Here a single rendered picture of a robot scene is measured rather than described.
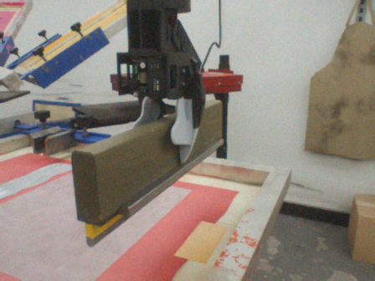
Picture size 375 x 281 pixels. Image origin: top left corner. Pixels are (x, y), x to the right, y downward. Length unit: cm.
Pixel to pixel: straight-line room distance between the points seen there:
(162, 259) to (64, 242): 16
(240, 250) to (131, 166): 18
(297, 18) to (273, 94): 53
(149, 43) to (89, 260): 30
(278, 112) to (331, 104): 37
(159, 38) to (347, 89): 205
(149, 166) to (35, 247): 24
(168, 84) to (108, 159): 11
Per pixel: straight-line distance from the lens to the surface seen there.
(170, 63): 37
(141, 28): 39
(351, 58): 236
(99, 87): 315
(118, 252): 51
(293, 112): 245
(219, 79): 171
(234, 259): 43
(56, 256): 52
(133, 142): 36
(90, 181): 32
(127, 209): 35
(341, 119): 239
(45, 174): 81
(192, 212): 60
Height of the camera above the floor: 124
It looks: 15 degrees down
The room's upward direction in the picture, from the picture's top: straight up
